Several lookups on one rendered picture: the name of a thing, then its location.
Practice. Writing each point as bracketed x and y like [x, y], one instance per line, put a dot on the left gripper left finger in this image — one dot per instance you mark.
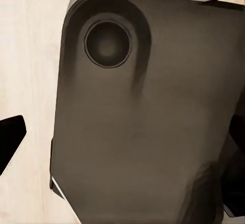
[12, 132]

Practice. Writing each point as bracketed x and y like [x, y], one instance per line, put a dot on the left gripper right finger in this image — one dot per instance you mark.
[237, 131]

